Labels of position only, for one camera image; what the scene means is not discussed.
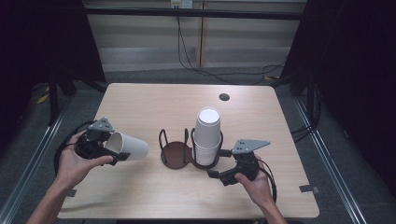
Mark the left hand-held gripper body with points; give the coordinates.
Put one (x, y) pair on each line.
(91, 146)

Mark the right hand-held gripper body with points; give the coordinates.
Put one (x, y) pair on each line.
(244, 165)

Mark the single white paper cup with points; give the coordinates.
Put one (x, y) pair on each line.
(132, 146)

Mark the stack of white paper cups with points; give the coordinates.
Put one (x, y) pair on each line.
(207, 137)

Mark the person's right hand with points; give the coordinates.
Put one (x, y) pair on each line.
(257, 189)

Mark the person's left hand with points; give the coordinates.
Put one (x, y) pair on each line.
(73, 168)

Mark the grey tape strip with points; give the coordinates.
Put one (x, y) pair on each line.
(308, 188)
(71, 193)

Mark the dark round table grommet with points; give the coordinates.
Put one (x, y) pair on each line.
(224, 97)

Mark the black metal stand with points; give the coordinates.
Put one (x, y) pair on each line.
(53, 99)

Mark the black curtain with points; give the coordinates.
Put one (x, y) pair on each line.
(40, 46)
(351, 62)

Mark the black horizontal bar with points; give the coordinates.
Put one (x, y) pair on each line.
(186, 13)

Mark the metal floor rail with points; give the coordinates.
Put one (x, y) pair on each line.
(28, 168)
(330, 161)

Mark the white wall socket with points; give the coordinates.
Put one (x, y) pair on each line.
(182, 3)

